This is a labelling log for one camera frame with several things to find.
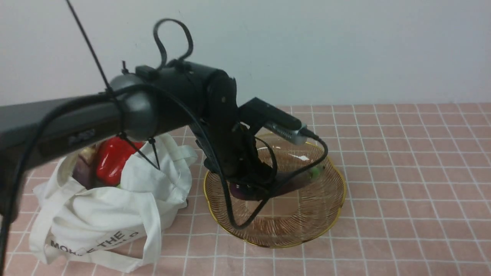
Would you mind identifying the white cloth tote bag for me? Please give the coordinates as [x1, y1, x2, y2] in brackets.
[29, 133, 198, 273]

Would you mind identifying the black cable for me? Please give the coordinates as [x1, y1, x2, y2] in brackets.
[0, 84, 329, 276]

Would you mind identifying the red bell pepper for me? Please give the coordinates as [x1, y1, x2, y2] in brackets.
[95, 136, 137, 187]

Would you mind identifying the gold-rimmed glass plate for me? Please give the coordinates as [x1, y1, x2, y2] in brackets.
[203, 133, 347, 248]

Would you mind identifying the purple eggplant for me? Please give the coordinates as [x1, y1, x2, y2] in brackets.
[229, 165, 326, 201]

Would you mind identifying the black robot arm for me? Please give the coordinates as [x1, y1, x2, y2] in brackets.
[0, 60, 303, 222]

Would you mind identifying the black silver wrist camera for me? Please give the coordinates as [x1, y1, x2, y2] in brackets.
[239, 97, 307, 145]

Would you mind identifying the pink checkered tablecloth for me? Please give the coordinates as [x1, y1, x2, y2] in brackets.
[0, 103, 491, 276]

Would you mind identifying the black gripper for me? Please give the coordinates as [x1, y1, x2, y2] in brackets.
[202, 123, 278, 192]

